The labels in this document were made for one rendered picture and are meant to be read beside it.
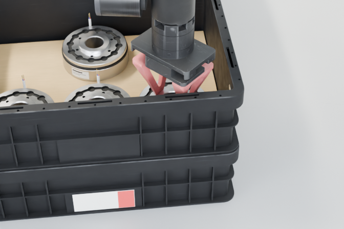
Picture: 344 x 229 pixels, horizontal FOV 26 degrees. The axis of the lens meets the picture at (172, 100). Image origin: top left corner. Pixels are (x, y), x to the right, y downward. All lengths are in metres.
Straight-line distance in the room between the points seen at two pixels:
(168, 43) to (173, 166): 0.19
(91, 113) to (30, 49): 0.29
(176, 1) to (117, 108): 0.16
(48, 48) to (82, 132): 0.26
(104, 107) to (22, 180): 0.18
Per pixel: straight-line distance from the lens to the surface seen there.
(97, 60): 1.15
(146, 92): 1.09
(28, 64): 1.21
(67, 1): 1.21
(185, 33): 0.97
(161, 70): 1.00
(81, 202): 1.11
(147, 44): 1.01
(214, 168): 1.08
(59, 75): 1.18
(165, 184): 1.10
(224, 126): 1.03
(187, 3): 0.94
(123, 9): 0.95
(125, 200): 1.12
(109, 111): 0.98
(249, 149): 1.24
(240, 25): 1.49
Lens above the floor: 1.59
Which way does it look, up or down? 43 degrees down
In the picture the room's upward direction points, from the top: straight up
